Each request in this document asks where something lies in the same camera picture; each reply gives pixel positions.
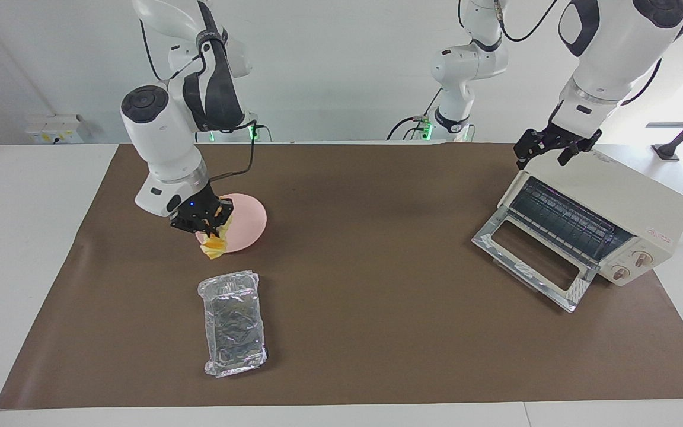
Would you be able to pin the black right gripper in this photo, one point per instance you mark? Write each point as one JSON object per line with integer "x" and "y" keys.
{"x": 199, "y": 210}

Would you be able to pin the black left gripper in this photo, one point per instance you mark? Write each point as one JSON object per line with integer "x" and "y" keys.
{"x": 555, "y": 139}

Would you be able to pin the sliced yellow bread loaf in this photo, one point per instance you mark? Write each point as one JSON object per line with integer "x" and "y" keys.
{"x": 214, "y": 248}

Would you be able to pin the aluminium foil tray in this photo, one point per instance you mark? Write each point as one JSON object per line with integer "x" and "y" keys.
{"x": 233, "y": 323}

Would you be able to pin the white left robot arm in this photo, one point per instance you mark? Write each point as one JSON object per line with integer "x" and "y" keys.
{"x": 614, "y": 47}

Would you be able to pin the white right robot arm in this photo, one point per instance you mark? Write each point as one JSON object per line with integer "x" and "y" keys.
{"x": 163, "y": 136}

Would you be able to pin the cream toaster oven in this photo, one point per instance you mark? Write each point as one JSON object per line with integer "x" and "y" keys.
{"x": 626, "y": 190}

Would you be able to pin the glass oven door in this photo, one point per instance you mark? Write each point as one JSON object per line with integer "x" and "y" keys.
{"x": 495, "y": 246}

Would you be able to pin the cream oven knob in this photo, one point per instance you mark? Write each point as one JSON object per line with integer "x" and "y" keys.
{"x": 642, "y": 258}
{"x": 620, "y": 273}

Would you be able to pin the pink round plate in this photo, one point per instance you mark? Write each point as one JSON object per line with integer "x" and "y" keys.
{"x": 249, "y": 222}

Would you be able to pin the brown table mat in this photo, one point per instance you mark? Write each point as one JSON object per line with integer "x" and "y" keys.
{"x": 377, "y": 296}

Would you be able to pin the white wall socket box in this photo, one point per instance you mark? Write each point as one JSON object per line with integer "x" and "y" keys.
{"x": 51, "y": 129}

